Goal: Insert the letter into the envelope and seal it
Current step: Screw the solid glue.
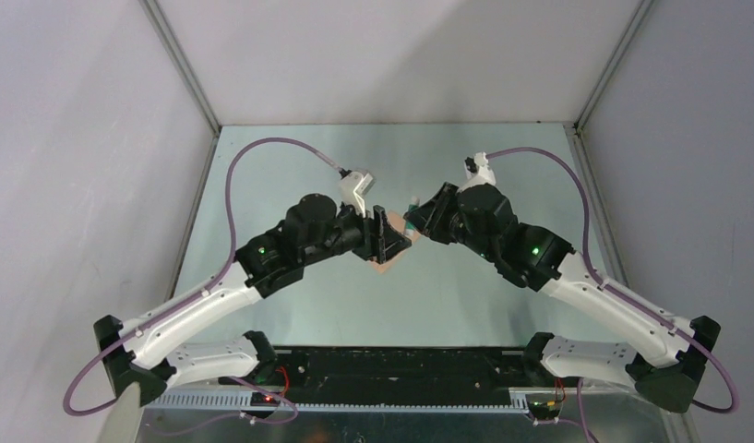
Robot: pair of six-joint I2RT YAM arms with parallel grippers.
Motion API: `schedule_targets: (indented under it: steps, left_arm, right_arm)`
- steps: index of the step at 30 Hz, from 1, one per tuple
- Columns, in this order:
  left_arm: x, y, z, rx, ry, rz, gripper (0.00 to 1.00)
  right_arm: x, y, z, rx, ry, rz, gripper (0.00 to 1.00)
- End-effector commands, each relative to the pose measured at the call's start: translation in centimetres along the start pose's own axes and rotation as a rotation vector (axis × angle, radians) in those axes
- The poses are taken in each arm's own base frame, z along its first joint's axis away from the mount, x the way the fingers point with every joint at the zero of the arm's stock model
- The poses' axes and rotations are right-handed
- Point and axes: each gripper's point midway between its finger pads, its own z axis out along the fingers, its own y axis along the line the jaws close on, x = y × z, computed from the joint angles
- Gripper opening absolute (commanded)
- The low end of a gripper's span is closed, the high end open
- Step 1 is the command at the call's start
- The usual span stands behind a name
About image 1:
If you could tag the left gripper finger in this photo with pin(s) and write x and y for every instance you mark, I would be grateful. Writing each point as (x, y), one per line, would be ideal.
(384, 250)
(390, 226)

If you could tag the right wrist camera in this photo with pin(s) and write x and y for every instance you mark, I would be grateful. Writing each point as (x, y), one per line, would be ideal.
(478, 172)

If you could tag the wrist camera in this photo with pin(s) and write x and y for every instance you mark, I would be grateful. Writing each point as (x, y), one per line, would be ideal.
(478, 172)
(353, 186)

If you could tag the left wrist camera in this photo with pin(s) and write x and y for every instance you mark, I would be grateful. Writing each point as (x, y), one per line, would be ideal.
(353, 186)

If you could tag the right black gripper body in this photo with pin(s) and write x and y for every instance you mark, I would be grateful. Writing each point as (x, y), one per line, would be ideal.
(477, 245)

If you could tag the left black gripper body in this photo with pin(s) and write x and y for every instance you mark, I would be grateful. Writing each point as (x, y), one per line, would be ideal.
(350, 233)

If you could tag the tan paper envelope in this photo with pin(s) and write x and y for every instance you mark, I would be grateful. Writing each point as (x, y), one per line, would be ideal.
(400, 226)

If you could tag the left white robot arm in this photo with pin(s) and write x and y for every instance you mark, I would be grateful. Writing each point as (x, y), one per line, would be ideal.
(154, 351)

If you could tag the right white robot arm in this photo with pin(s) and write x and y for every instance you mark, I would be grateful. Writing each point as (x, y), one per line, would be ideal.
(661, 355)

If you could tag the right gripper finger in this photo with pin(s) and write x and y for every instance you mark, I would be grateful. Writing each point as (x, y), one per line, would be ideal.
(444, 199)
(437, 226)

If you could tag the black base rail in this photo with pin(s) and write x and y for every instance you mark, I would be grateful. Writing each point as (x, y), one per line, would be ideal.
(403, 376)

